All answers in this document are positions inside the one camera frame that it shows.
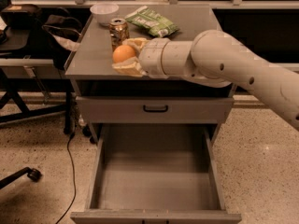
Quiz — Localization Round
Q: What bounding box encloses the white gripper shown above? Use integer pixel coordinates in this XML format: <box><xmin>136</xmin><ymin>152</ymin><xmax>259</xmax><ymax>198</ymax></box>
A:
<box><xmin>112</xmin><ymin>37</ymin><xmax>170</xmax><ymax>78</ymax></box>

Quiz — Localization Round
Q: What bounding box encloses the orange fruit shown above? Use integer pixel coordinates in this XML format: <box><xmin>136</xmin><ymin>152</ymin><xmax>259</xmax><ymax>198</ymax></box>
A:
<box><xmin>112</xmin><ymin>45</ymin><xmax>135</xmax><ymax>63</ymax></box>

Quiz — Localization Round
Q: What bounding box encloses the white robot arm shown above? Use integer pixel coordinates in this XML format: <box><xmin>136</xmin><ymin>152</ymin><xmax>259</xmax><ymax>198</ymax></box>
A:
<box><xmin>112</xmin><ymin>30</ymin><xmax>299</xmax><ymax>130</ymax></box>

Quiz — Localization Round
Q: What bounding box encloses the grey drawer cabinet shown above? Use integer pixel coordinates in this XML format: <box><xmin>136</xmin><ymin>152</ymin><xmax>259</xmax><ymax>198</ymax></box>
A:
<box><xmin>66</xmin><ymin>18</ymin><xmax>235</xmax><ymax>138</ymax></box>

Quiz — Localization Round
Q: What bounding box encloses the closed grey top drawer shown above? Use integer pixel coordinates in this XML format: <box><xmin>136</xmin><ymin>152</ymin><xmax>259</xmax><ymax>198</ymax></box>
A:
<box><xmin>77</xmin><ymin>96</ymin><xmax>234</xmax><ymax>124</ymax></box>

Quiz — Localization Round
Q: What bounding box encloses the open grey middle drawer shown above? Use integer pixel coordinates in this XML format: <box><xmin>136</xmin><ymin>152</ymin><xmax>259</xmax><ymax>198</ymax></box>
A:
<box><xmin>71</xmin><ymin>124</ymin><xmax>241</xmax><ymax>224</ymax></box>

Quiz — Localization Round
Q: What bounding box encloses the gold soda can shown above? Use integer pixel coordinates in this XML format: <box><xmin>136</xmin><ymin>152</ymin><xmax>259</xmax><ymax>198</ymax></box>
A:
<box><xmin>109</xmin><ymin>18</ymin><xmax>129</xmax><ymax>50</ymax></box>

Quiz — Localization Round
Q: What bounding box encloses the green chip bag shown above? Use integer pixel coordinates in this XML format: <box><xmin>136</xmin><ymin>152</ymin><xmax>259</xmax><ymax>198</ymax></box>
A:
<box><xmin>125</xmin><ymin>6</ymin><xmax>179</xmax><ymax>38</ymax></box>

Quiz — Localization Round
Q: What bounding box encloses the white bowl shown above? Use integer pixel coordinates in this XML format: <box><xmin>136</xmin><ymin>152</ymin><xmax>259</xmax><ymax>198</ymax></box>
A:
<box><xmin>90</xmin><ymin>2</ymin><xmax>119</xmax><ymax>26</ymax></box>

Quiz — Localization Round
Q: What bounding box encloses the black pouch on desk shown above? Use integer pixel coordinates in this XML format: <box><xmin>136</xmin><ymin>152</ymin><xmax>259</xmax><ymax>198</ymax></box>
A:
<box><xmin>1</xmin><ymin>4</ymin><xmax>42</xmax><ymax>29</ymax></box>

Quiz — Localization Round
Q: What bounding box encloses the black office chair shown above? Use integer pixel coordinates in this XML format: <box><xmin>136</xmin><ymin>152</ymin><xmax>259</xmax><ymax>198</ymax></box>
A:
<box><xmin>0</xmin><ymin>167</ymin><xmax>41</xmax><ymax>189</ymax></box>

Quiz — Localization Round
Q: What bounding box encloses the black drawer handle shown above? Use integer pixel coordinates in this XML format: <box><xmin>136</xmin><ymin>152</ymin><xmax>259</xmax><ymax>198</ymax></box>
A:
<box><xmin>143</xmin><ymin>105</ymin><xmax>168</xmax><ymax>113</ymax></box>

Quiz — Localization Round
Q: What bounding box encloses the dark bag with straps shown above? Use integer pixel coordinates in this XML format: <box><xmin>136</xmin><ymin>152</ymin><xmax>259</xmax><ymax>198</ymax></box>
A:
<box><xmin>42</xmin><ymin>14</ymin><xmax>83</xmax><ymax>70</ymax></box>

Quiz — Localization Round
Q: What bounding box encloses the black floor cable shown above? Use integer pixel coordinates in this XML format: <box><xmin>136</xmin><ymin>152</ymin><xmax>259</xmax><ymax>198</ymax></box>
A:
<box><xmin>54</xmin><ymin>131</ymin><xmax>78</xmax><ymax>224</ymax></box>

